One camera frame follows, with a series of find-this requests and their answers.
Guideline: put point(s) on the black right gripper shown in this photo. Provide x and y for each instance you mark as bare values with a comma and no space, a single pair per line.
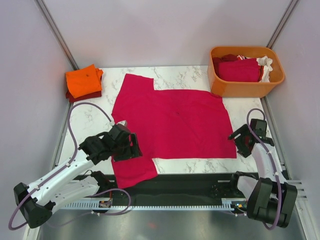
243,130

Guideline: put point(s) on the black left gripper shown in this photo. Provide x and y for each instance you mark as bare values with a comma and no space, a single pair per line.
132,151

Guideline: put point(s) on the crimson pink t-shirt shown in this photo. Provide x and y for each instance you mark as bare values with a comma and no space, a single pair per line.
169,124

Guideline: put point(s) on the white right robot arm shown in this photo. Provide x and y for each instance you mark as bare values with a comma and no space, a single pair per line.
270,199

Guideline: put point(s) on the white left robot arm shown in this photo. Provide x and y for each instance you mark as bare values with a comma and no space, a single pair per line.
39,200

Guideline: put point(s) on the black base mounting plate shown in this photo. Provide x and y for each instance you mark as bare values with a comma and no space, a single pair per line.
185,188

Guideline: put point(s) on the orange plastic basket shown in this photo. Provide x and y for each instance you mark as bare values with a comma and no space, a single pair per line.
246,89

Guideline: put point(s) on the crimson t-shirt in basket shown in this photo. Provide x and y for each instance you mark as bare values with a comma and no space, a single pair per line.
229,71

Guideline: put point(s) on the white t-shirt red print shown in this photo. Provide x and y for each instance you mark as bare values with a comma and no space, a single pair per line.
255,69

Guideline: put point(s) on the dark red garment in basket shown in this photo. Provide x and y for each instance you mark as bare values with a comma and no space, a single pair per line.
225,58

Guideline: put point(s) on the folded orange t-shirt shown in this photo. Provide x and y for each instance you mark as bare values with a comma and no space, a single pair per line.
89,70

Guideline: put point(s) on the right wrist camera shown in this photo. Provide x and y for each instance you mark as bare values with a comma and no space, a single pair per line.
259,126

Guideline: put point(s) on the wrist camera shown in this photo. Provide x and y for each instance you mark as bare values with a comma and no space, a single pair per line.
259,126
121,128

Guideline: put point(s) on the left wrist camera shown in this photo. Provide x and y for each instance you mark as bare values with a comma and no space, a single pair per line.
121,128

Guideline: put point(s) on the white slotted cable duct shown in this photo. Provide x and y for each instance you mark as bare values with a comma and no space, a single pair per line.
103,204

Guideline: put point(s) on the aluminium extrusion rail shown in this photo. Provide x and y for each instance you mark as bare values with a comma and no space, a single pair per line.
301,194

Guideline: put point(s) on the right aluminium corner post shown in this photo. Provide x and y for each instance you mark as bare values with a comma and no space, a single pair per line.
282,22

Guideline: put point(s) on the aluminium corner post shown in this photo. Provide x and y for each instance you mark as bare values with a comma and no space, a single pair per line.
282,22
56,32

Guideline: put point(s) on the left aluminium corner post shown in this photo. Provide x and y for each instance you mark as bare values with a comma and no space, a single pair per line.
56,32

